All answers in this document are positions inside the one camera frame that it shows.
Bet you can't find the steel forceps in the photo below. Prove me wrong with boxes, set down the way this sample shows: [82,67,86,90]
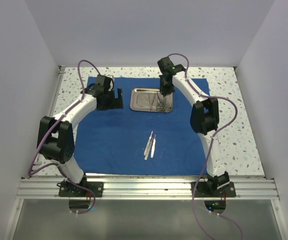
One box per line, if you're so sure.
[149,93,157,111]

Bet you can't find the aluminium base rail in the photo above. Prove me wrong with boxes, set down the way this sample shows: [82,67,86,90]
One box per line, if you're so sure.
[15,173,280,200]

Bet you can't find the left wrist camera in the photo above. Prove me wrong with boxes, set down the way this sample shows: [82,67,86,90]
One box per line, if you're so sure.
[108,75,115,91]

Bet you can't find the steel scalpel handle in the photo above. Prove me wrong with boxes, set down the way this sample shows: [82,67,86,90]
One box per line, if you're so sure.
[143,131,154,161]

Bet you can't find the steel tweezers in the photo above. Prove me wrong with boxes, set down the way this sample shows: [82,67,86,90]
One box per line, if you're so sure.
[152,92,160,112]

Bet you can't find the blue surgical cloth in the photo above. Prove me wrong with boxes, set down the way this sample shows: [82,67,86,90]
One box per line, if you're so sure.
[74,77,206,176]

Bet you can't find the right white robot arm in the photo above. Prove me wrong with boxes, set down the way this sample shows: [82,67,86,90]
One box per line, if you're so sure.
[157,56,230,197]

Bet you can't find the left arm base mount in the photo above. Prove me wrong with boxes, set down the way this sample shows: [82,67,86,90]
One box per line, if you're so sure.
[56,178,104,198]

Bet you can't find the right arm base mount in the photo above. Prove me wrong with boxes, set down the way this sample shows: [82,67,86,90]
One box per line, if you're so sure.
[190,172,237,198]

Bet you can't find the white handled scalpel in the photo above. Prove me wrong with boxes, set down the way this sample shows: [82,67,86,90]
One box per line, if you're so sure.
[150,134,156,158]

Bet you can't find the steel instrument tray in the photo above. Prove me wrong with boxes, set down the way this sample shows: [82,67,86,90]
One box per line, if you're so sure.
[130,87,173,113]

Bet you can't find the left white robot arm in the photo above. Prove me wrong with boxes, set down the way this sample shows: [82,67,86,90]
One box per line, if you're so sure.
[37,74,124,197]

